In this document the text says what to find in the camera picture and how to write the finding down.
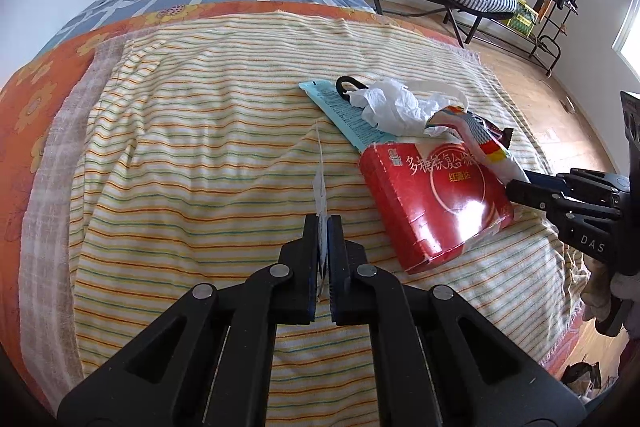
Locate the grey woven blanket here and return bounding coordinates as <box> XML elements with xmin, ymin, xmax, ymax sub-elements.
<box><xmin>19</xmin><ymin>34</ymin><xmax>133</xmax><ymax>380</ymax></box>

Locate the thin white wrapper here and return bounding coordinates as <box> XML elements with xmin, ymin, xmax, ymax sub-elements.
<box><xmin>312</xmin><ymin>119</ymin><xmax>332</xmax><ymax>304</ymax></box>

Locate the window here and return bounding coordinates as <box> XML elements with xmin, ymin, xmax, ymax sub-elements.
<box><xmin>612</xmin><ymin>0</ymin><xmax>640</xmax><ymax>75</ymax></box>

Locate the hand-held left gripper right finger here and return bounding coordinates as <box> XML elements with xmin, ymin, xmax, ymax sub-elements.
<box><xmin>327</xmin><ymin>214</ymin><xmax>586</xmax><ymax>427</ymax></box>

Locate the colourful striped wrapper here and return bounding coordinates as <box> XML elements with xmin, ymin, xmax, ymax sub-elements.
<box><xmin>425</xmin><ymin>104</ymin><xmax>531</xmax><ymax>188</ymax></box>

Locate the teal printed packet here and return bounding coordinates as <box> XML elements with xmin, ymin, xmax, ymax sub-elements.
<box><xmin>299</xmin><ymin>79</ymin><xmax>397</xmax><ymax>152</ymax></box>

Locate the dark small wrapper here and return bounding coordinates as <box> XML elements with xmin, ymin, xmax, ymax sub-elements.
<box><xmin>482</xmin><ymin>122</ymin><xmax>516</xmax><ymax>148</ymax></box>

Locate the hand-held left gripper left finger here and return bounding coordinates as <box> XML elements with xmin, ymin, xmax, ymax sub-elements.
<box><xmin>57</xmin><ymin>214</ymin><xmax>322</xmax><ymax>427</ymax></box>

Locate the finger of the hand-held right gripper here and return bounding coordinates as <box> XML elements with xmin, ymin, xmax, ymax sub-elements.
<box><xmin>505</xmin><ymin>179</ymin><xmax>621</xmax><ymax>223</ymax></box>
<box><xmin>525</xmin><ymin>168</ymin><xmax>631</xmax><ymax>208</ymax></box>

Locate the yellow striped towel blanket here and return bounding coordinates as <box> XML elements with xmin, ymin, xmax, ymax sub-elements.
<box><xmin>65</xmin><ymin>9</ymin><xmax>586</xmax><ymax>427</ymax></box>

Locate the person's right hand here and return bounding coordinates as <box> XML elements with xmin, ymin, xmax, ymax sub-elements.
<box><xmin>582</xmin><ymin>257</ymin><xmax>613</xmax><ymax>320</ymax></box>

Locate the white tissue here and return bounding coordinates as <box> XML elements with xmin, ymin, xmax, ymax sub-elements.
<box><xmin>348</xmin><ymin>78</ymin><xmax>453</xmax><ymax>138</ymax></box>

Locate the red cardboard box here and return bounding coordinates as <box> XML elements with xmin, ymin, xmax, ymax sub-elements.
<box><xmin>359</xmin><ymin>142</ymin><xmax>516</xmax><ymax>275</ymax></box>

